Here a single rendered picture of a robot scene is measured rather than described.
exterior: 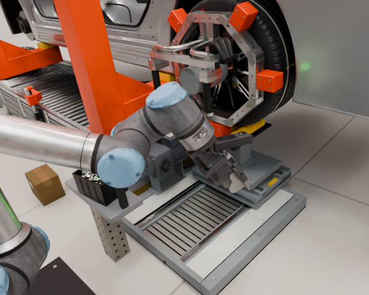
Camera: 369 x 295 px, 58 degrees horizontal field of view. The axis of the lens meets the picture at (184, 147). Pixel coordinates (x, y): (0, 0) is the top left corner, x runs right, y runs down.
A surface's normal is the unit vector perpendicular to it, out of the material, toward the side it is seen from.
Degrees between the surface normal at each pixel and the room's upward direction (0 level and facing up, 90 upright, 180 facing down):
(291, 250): 0
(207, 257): 0
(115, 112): 90
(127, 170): 89
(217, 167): 78
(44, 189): 90
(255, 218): 0
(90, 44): 90
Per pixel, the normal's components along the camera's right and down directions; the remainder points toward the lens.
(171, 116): -0.06, 0.51
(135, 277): -0.11, -0.85
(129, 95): 0.69, 0.30
